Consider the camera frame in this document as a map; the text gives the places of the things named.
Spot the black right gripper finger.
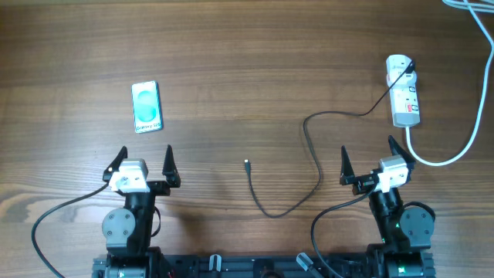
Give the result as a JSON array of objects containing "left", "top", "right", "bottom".
[
  {"left": 340, "top": 146, "right": 355, "bottom": 185},
  {"left": 388, "top": 135, "right": 416, "bottom": 170}
]

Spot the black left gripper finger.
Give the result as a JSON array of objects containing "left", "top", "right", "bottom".
[
  {"left": 102, "top": 146, "right": 128, "bottom": 182},
  {"left": 162, "top": 145, "right": 181, "bottom": 188}
]

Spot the Galaxy smartphone teal screen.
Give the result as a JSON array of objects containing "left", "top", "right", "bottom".
[{"left": 131, "top": 80, "right": 163, "bottom": 134}]

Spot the black USB charging cable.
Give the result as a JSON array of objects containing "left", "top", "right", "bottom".
[{"left": 243, "top": 59, "right": 417, "bottom": 219}]

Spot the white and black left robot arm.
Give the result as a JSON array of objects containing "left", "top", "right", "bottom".
[{"left": 92, "top": 145, "right": 181, "bottom": 278}]

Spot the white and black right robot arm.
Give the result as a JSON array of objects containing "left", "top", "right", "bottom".
[{"left": 340, "top": 136, "right": 436, "bottom": 277}]

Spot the white power strip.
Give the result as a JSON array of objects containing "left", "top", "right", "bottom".
[{"left": 386, "top": 54, "right": 420, "bottom": 128}]

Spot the black right camera cable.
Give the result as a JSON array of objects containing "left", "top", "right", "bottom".
[{"left": 310, "top": 181, "right": 381, "bottom": 278}]

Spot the black camera cable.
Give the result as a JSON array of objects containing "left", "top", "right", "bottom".
[
  {"left": 310, "top": 181, "right": 381, "bottom": 278},
  {"left": 31, "top": 181, "right": 111, "bottom": 278}
]

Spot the black left camera cable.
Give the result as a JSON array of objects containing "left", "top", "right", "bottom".
[{"left": 31, "top": 181, "right": 111, "bottom": 278}]

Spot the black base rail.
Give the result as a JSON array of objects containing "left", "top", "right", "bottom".
[{"left": 91, "top": 253, "right": 436, "bottom": 278}]

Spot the white power strip cord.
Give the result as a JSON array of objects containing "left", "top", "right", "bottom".
[{"left": 404, "top": 0, "right": 494, "bottom": 168}]

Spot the white cables top corner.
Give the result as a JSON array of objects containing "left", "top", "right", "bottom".
[{"left": 442, "top": 0, "right": 494, "bottom": 14}]

